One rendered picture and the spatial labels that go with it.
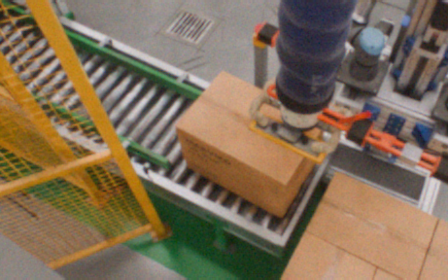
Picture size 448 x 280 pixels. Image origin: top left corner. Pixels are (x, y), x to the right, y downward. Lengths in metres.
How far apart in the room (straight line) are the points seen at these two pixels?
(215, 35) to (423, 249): 2.40
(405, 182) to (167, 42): 2.17
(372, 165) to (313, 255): 0.90
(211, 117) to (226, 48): 1.64
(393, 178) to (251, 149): 1.18
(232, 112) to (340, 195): 0.74
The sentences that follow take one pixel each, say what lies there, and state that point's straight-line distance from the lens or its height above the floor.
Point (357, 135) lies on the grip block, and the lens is 1.70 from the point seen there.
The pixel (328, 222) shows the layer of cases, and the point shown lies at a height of 0.54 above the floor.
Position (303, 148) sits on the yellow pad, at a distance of 1.79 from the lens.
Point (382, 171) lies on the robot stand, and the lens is 2.93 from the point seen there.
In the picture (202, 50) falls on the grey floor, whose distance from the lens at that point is 3.73.
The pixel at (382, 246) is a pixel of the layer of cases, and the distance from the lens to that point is 2.36.
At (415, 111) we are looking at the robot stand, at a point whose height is 0.94.
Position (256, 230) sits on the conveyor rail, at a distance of 2.25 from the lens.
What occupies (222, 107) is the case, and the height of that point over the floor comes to 0.95.
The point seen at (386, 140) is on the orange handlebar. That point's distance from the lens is 1.73.
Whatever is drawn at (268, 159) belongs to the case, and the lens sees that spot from 2.01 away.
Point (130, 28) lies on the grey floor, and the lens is 3.99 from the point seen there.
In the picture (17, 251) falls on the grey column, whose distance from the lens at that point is 1.77.
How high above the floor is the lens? 2.70
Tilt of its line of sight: 59 degrees down
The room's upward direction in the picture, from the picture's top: 8 degrees clockwise
